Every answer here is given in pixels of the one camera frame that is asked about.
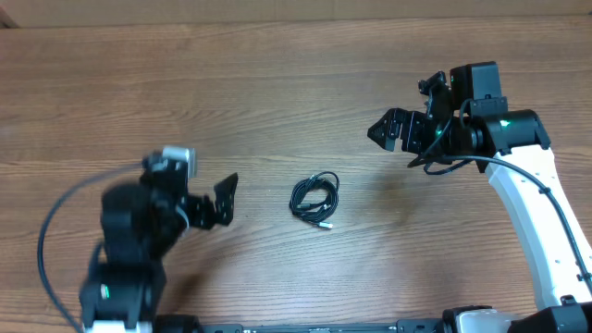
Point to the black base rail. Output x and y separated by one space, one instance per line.
319 328

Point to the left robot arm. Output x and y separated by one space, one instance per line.
142 220

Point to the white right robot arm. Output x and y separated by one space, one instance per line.
471 123

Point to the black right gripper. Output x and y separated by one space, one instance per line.
414 134

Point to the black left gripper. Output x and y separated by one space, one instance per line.
222 204

